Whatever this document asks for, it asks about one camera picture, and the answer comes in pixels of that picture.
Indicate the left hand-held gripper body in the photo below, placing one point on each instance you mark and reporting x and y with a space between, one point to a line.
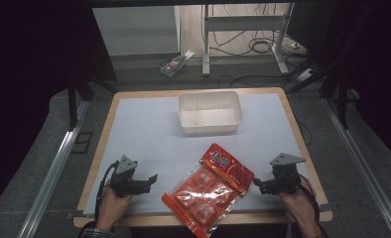
125 180

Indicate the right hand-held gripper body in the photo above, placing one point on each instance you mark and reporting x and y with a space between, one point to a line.
284 177

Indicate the person's left hand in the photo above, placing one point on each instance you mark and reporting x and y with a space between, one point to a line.
112 206

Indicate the person's right hand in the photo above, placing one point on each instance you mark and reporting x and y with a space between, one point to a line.
299 206

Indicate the white table mat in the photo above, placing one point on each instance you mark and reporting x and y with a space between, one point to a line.
150 139

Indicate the red snack bag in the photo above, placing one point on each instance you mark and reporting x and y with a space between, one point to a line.
206 191

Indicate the black floor socket cover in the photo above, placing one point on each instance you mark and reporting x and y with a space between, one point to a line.
82 142

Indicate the white plastic bin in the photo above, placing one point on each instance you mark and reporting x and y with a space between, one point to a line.
210 114

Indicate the black stand leg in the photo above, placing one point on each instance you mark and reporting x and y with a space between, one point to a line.
72 105
342 105

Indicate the white power strip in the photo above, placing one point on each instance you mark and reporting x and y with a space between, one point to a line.
305 75

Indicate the small printed cardboard box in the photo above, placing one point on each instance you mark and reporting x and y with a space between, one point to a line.
175 63

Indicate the dark curtain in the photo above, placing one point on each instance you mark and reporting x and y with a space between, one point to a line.
372 66
28 66

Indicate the white metal stand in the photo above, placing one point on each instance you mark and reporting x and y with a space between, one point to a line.
243 23

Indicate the aluminium floor rail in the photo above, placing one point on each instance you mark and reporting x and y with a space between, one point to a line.
365 172
51 175

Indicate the white wall panel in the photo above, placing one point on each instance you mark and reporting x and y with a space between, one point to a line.
137 31

